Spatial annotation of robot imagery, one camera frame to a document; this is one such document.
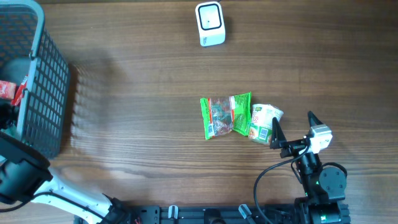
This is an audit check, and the instant noodle cup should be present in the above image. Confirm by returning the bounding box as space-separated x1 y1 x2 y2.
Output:
248 104 284 144

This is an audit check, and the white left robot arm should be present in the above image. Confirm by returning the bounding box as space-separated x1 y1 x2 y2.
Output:
1 132 139 223

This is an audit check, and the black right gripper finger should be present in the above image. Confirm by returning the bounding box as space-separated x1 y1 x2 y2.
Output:
307 111 323 127
270 117 287 149

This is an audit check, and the grey plastic mesh basket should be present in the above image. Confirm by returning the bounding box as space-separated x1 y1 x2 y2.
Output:
1 1 71 159

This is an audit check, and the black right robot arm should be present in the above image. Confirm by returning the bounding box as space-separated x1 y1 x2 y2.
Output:
270 111 351 224

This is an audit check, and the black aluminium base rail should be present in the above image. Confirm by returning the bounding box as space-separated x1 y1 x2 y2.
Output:
73 203 351 224

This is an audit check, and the green snack bag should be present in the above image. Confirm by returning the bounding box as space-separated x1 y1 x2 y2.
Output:
200 92 252 140

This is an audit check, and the small red white packet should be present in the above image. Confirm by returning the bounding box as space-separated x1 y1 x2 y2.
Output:
0 80 17 100

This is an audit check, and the white barcode scanner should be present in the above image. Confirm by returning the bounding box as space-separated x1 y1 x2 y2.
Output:
195 1 226 47

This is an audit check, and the red stick sachet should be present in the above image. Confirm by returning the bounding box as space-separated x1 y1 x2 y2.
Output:
11 75 28 106

